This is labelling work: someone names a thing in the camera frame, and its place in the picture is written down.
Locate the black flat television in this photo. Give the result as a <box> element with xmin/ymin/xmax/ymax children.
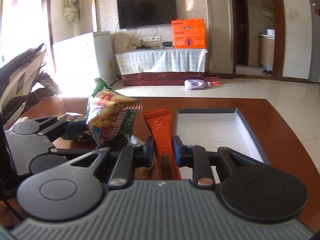
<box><xmin>117</xmin><ymin>0</ymin><xmax>177</xmax><ymax>29</ymax></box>

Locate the green prawn cracker bag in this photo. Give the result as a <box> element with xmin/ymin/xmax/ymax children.
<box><xmin>59</xmin><ymin>112</ymin><xmax>92</xmax><ymax>141</ymax></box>
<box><xmin>86</xmin><ymin>78</ymin><xmax>142</xmax><ymax>145</ymax></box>

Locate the grey shallow box tray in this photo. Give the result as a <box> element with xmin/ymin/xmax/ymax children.
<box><xmin>174</xmin><ymin>108</ymin><xmax>270</xmax><ymax>165</ymax></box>

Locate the white lace tablecloth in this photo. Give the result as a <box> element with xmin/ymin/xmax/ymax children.
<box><xmin>116</xmin><ymin>48</ymin><xmax>207</xmax><ymax>75</ymax></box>

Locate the dark red TV cabinet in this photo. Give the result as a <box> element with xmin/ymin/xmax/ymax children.
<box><xmin>121</xmin><ymin>72</ymin><xmax>205</xmax><ymax>87</ymax></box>

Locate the white electric scooter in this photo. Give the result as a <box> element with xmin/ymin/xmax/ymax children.
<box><xmin>1</xmin><ymin>44</ymin><xmax>60</xmax><ymax>126</ymax></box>

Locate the pair of slippers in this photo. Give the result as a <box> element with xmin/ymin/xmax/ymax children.
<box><xmin>263</xmin><ymin>69</ymin><xmax>272</xmax><ymax>75</ymax></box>

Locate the grey refrigerator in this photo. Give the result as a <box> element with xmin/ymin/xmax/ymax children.
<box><xmin>309</xmin><ymin>13</ymin><xmax>320</xmax><ymax>83</ymax></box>

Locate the black router box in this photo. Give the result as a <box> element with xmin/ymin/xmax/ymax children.
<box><xmin>162</xmin><ymin>41</ymin><xmax>173</xmax><ymax>48</ymax></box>

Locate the orange cardboard box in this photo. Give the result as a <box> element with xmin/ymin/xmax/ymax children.
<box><xmin>171</xmin><ymin>18</ymin><xmax>206</xmax><ymax>49</ymax></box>

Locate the red floor scale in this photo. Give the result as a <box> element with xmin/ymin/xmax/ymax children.
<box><xmin>203</xmin><ymin>73</ymin><xmax>222</xmax><ymax>86</ymax></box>

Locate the white chest freezer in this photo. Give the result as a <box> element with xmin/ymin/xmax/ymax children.
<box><xmin>53</xmin><ymin>31</ymin><xmax>117</xmax><ymax>98</ymax></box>

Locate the yellow bread packet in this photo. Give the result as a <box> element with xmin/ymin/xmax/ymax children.
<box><xmin>135</xmin><ymin>166</ymin><xmax>157</xmax><ymax>180</ymax></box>

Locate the orange snack stick packet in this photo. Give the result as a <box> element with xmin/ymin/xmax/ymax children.
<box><xmin>143</xmin><ymin>108</ymin><xmax>181</xmax><ymax>180</ymax></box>

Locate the wooden kitchen cabinet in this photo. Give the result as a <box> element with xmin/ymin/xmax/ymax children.
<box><xmin>258</xmin><ymin>35</ymin><xmax>275</xmax><ymax>69</ymax></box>

